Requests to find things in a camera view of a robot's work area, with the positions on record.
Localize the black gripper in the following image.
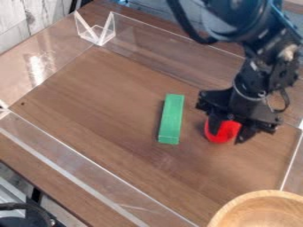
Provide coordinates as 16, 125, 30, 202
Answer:
196, 88, 283, 144

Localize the red plush strawberry toy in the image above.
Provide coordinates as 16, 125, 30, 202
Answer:
204, 119, 241, 144

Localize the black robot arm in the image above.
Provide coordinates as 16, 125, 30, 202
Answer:
167, 0, 303, 144

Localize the green rectangular block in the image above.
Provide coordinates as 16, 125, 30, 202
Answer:
158, 94, 184, 145

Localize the wooden bowl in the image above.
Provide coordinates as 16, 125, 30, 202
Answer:
207, 190, 303, 227

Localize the clear acrylic enclosure wall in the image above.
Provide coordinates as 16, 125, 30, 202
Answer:
0, 4, 303, 227

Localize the clear acrylic corner bracket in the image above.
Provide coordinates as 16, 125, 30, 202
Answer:
74, 12, 116, 46

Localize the black clamp with cable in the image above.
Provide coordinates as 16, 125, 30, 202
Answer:
0, 202, 60, 227

